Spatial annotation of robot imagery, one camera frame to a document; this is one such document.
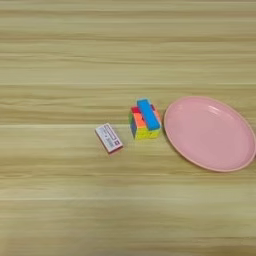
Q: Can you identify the white eraser with red edge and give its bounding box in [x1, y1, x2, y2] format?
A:
[94, 122, 124, 155]

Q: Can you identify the multicoloured puzzle cube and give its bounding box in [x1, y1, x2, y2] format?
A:
[128, 103, 163, 141]

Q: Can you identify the blue rectangular block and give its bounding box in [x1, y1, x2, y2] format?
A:
[136, 98, 162, 132]

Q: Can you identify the pink round plate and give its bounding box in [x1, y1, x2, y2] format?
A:
[163, 95, 256, 173]

